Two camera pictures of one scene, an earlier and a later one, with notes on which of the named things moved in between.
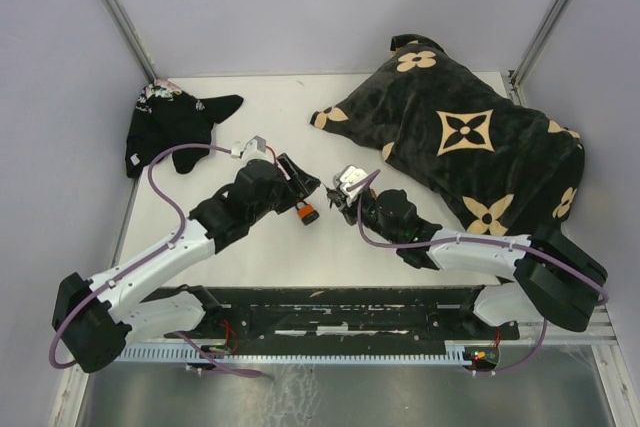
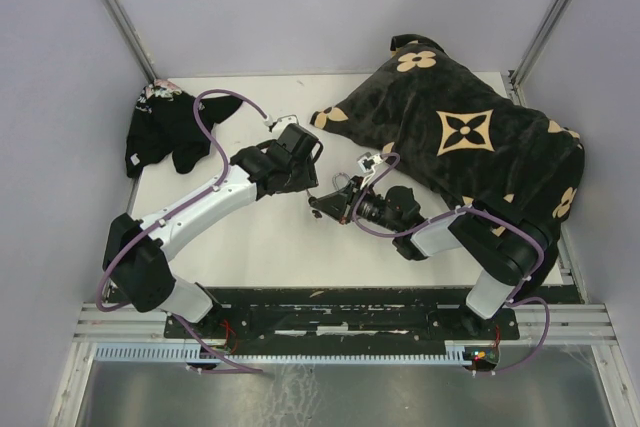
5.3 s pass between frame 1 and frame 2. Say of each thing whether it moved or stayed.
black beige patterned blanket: stayed
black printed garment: stayed
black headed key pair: moved
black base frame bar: stayed
